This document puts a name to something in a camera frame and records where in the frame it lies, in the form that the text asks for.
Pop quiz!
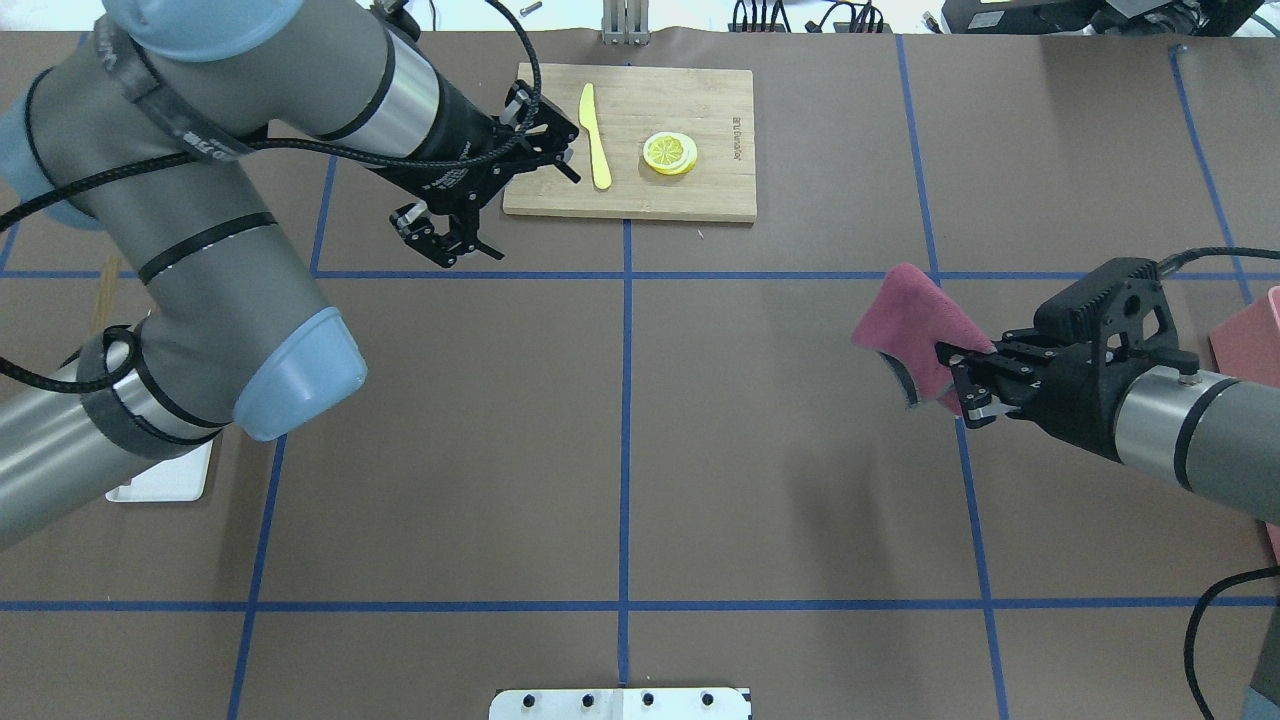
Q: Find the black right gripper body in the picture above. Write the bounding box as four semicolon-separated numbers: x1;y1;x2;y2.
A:
950;256;1201;461

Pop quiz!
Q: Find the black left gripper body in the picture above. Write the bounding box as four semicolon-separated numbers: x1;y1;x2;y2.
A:
372;79;580;268

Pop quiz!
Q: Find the pink wiping cloth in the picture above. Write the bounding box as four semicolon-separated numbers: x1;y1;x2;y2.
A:
851;263;995;416

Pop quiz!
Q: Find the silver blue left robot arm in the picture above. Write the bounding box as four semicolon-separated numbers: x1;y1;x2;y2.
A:
3;1;580;547

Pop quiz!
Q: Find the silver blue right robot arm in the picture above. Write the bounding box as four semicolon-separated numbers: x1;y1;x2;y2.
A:
934;250;1279;524

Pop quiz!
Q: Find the yellow plastic knife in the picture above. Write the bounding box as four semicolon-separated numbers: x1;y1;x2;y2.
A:
579;82;613;191

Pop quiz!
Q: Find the pink plastic bin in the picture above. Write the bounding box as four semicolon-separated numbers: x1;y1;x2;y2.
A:
1196;286;1279;559

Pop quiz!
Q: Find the bamboo cutting board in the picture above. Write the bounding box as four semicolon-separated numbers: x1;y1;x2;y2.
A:
502;63;756;224

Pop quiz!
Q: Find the white rack tray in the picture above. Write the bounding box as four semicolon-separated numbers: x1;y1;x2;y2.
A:
104;441;215;503

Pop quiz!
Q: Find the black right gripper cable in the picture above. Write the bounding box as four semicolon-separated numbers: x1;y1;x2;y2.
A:
1156;246;1280;277

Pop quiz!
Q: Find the aluminium frame post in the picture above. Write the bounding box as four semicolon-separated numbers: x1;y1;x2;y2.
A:
600;0;652;46

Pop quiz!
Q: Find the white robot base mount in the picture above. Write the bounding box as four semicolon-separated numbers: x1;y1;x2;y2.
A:
488;687;754;719

